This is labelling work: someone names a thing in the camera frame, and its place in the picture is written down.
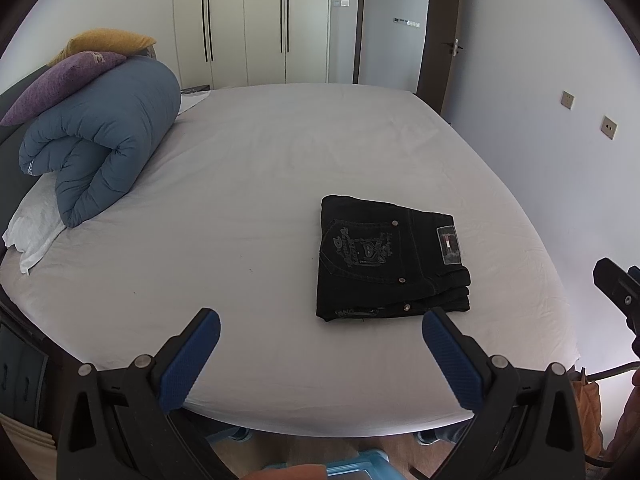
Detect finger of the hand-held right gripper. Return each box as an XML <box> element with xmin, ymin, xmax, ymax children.
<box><xmin>592</xmin><ymin>257</ymin><xmax>640</xmax><ymax>357</ymax></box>

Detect white pillow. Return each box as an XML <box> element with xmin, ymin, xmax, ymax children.
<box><xmin>2</xmin><ymin>172</ymin><xmax>68</xmax><ymax>275</ymax></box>

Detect white wardrobe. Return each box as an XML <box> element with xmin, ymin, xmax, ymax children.
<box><xmin>172</xmin><ymin>0</ymin><xmax>333</xmax><ymax>91</ymax></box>

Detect blue rolled duvet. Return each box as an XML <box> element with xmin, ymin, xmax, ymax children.
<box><xmin>19</xmin><ymin>55</ymin><xmax>182</xmax><ymax>228</ymax></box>

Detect white folded cloth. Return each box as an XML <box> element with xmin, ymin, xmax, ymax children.
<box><xmin>176</xmin><ymin>91</ymin><xmax>212</xmax><ymax>116</ymax></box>

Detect black cable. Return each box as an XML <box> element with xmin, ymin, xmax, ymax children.
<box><xmin>582</xmin><ymin>360</ymin><xmax>640</xmax><ymax>382</ymax></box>

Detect person's right forearm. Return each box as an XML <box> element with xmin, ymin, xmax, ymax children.
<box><xmin>611</xmin><ymin>367</ymin><xmax>640</xmax><ymax>467</ymax></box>

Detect bed with white sheet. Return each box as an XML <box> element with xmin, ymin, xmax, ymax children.
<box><xmin>0</xmin><ymin>82</ymin><xmax>581</xmax><ymax>438</ymax></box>

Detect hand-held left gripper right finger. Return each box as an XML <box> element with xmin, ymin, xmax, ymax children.
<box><xmin>421</xmin><ymin>306</ymin><xmax>586</xmax><ymax>480</ymax></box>

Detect yellow pillow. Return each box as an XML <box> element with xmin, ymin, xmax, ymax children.
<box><xmin>47</xmin><ymin>29</ymin><xmax>157</xmax><ymax>67</ymax></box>

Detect black denim pants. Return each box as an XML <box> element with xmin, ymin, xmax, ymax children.
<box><xmin>315</xmin><ymin>195</ymin><xmax>472</xmax><ymax>322</ymax></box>

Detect orange cloth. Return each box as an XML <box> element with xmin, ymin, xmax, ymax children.
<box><xmin>571</xmin><ymin>374</ymin><xmax>604</xmax><ymax>457</ymax></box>

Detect dark bedside cabinet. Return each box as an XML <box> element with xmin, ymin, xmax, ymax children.
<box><xmin>0</xmin><ymin>310</ymin><xmax>51</xmax><ymax>443</ymax></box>

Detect dark brown door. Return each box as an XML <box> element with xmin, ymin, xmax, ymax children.
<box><xmin>417</xmin><ymin>0</ymin><xmax>467</xmax><ymax>116</ymax></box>

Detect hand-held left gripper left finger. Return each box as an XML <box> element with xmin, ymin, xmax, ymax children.
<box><xmin>56</xmin><ymin>307</ymin><xmax>238</xmax><ymax>480</ymax></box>

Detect purple pillow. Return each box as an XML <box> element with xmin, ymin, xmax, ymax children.
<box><xmin>0</xmin><ymin>51</ymin><xmax>128</xmax><ymax>127</ymax></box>

